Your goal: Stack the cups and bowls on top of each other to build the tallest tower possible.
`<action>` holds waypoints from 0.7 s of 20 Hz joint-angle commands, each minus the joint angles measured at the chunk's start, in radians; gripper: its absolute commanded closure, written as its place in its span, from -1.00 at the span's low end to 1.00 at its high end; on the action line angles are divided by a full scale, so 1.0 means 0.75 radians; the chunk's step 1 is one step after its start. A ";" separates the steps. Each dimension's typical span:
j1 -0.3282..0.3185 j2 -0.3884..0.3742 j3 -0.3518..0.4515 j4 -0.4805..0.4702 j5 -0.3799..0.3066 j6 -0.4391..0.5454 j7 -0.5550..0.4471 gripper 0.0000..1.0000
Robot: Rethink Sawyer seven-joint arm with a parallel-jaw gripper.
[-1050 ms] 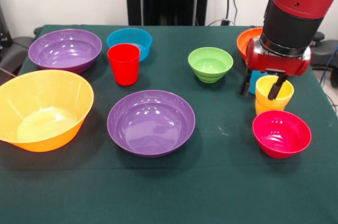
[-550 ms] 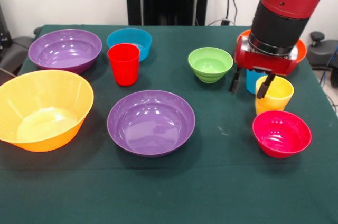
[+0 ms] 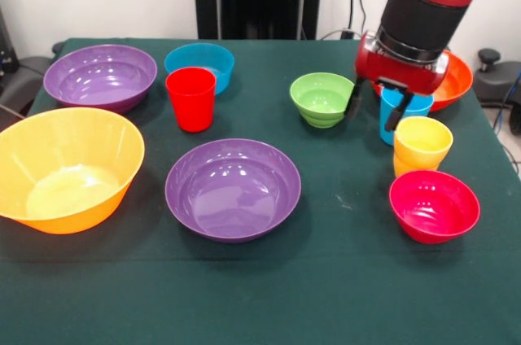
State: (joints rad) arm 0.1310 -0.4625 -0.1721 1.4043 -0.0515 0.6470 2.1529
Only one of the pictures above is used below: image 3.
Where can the large yellow bowl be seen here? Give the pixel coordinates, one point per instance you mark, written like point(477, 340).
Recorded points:
point(69, 170)

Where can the black wheeled base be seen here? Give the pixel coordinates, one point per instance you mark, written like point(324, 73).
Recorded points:
point(24, 76)
point(494, 84)

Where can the yellow cup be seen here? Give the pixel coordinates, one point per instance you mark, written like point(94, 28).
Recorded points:
point(403, 167)
point(423, 141)

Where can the blue cup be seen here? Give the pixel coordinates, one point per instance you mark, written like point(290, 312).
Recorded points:
point(384, 133)

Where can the green bowl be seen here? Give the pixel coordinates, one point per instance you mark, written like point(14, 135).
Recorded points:
point(321, 97)

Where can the purple bowl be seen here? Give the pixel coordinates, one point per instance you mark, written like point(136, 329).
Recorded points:
point(232, 194)
point(102, 76)

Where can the orange-red bowl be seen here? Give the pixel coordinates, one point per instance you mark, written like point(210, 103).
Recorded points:
point(458, 80)

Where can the pink bowl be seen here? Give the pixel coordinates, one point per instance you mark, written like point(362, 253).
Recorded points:
point(433, 206)

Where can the red cup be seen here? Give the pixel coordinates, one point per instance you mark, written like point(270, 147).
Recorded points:
point(190, 105)

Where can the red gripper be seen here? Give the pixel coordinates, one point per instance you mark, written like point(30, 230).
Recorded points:
point(395, 68)

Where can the dark green tablecloth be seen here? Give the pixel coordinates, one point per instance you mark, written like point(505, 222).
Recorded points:
point(260, 280)

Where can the blue bowl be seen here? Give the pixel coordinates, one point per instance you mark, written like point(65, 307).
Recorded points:
point(199, 58)

